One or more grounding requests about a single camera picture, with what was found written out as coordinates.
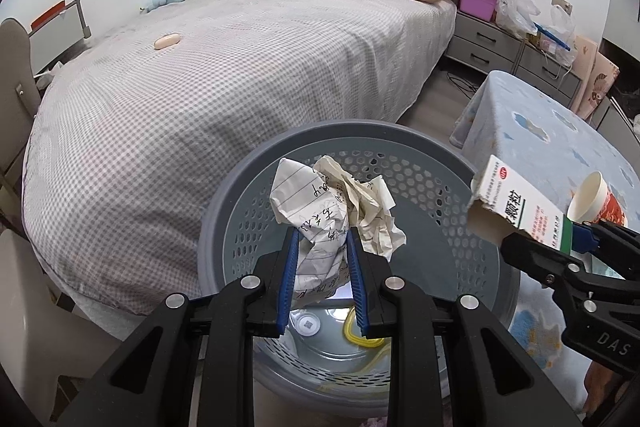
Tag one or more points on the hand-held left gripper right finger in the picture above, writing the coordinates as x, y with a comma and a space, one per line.
357, 287

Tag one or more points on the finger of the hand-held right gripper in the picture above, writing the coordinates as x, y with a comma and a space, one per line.
582, 234
535, 252

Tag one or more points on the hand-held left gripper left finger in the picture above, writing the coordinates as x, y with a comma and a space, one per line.
287, 282

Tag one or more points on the small white round lid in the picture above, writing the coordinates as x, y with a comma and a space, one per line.
306, 323

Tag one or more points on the white green medicine box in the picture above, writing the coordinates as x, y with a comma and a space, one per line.
510, 197

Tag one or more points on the lined paper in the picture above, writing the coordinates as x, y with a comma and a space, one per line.
315, 227

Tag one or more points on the cream paper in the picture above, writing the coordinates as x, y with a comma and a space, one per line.
372, 217

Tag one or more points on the grey perforated plastic basket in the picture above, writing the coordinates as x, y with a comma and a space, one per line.
235, 187

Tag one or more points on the red white paper cup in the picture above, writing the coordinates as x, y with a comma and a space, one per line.
612, 207

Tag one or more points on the small table with blue cloth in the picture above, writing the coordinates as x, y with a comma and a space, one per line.
540, 132

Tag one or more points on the pink cartoon board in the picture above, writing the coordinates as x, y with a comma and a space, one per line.
600, 87

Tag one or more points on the grey nightstand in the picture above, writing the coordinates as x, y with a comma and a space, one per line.
547, 72
480, 42

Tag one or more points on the plain pink board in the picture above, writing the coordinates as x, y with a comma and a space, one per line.
582, 67

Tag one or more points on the blue stick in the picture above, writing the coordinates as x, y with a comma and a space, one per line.
550, 36

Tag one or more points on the bed with checked sheet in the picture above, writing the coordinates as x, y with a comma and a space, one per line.
225, 82

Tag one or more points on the clear plastic bag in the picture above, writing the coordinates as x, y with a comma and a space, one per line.
562, 24

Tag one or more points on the white plastic bag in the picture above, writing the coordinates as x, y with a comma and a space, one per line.
515, 9

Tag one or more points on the pink storage box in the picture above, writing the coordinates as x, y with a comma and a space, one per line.
477, 3

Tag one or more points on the small pink oval object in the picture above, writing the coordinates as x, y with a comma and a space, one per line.
167, 41

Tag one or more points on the beige chair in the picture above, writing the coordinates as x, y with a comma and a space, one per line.
17, 72

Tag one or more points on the wall socket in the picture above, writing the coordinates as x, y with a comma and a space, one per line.
561, 3

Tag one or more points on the white frame with red panel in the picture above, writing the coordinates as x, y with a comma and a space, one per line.
55, 19

